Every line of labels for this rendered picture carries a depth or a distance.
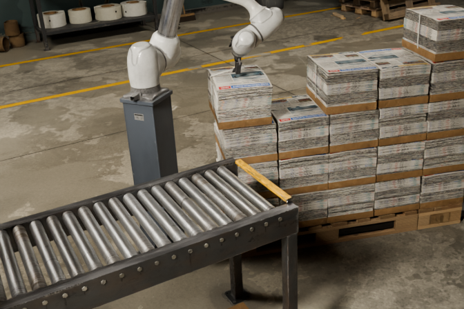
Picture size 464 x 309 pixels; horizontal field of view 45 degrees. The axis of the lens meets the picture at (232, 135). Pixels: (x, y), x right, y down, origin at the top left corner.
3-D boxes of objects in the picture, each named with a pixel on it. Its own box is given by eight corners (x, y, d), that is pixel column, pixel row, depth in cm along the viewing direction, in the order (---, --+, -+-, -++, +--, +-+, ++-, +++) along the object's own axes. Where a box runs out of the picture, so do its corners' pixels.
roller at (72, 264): (58, 222, 230) (56, 212, 228) (89, 285, 192) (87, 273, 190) (45, 226, 228) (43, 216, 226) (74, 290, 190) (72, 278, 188)
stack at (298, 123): (220, 225, 359) (211, 104, 326) (389, 199, 377) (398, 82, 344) (231, 260, 324) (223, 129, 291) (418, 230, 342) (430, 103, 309)
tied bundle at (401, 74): (352, 87, 339) (353, 51, 330) (398, 83, 343) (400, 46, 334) (378, 110, 305) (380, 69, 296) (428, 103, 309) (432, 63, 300)
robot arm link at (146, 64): (123, 87, 291) (118, 46, 282) (142, 76, 306) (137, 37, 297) (150, 90, 284) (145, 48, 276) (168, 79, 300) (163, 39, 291)
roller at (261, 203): (221, 176, 263) (226, 167, 263) (275, 221, 225) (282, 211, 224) (213, 172, 260) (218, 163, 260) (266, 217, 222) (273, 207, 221)
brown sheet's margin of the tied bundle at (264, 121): (213, 116, 303) (213, 109, 301) (265, 110, 307) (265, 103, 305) (218, 130, 290) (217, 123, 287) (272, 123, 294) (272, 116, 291)
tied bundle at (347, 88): (305, 93, 335) (305, 56, 326) (352, 88, 339) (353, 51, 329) (325, 116, 301) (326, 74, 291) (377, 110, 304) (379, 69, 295)
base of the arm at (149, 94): (117, 101, 289) (116, 90, 287) (141, 87, 308) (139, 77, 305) (147, 104, 282) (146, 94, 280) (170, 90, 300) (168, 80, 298)
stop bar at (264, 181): (241, 161, 262) (240, 158, 261) (293, 201, 227) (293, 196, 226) (235, 163, 260) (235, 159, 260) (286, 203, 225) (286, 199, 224)
